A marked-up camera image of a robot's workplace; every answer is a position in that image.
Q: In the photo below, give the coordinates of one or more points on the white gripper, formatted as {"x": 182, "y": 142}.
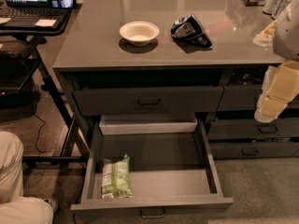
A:
{"x": 287, "y": 36}

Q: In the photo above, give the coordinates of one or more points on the green jalapeno chip bag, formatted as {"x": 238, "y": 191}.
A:
{"x": 116, "y": 179}

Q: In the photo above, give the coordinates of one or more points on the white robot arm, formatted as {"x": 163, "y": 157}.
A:
{"x": 286, "y": 35}

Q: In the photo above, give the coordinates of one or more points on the grey top right drawer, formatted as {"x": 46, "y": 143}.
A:
{"x": 240, "y": 97}

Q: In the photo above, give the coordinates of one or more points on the grey middle right drawer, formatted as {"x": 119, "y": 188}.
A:
{"x": 250, "y": 129}

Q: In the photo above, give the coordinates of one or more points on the grey bottom right drawer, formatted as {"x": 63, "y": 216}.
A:
{"x": 223, "y": 151}

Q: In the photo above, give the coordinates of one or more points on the black crumpled chip bag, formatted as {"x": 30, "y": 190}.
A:
{"x": 190, "y": 29}

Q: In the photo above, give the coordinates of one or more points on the open grey middle drawer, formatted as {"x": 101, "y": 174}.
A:
{"x": 170, "y": 174}

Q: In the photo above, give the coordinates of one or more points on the grey counter cabinet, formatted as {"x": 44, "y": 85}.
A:
{"x": 95, "y": 56}

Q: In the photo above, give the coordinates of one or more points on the grey top left drawer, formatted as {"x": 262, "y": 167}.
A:
{"x": 94, "y": 102}

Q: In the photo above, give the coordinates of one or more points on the white paper bowl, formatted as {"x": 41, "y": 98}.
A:
{"x": 139, "y": 33}

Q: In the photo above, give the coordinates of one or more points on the black laptop stand table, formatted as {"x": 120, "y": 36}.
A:
{"x": 23, "y": 50}

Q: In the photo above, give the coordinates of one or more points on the smartphone on stand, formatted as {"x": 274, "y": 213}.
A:
{"x": 63, "y": 4}

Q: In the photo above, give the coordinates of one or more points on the yellow sticky note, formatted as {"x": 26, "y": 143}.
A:
{"x": 45, "y": 23}

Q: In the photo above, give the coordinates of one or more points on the black laptop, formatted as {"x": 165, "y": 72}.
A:
{"x": 24, "y": 14}

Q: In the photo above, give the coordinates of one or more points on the person leg beige trousers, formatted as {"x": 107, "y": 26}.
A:
{"x": 14, "y": 207}

